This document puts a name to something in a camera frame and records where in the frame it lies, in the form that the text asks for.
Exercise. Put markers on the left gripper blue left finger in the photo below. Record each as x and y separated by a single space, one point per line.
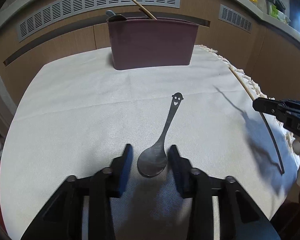
122 170

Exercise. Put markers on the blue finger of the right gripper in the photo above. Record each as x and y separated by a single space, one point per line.
268 106

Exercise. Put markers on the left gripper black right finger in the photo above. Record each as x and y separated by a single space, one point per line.
181 171

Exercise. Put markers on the small dark teaspoon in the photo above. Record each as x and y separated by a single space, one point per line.
153 160

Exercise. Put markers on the wooden chopstick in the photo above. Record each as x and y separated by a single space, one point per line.
242 83
144 10

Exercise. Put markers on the large steel spoon black handle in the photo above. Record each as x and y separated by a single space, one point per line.
117 17

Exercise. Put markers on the blue plastic spoon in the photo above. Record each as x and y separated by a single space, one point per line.
110 13

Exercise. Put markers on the person's right hand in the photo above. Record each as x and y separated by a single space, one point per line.
296 146

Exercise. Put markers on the white fringed tablecloth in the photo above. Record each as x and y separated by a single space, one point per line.
78 113

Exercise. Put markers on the green packaging on counter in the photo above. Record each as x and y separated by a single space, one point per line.
275 13

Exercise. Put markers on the small grey vent grille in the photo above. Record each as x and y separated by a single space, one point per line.
234 18

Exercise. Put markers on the purple plastic utensil bin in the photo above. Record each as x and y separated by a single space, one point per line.
142 42

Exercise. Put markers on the long grey vent grille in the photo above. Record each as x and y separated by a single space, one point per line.
62 9

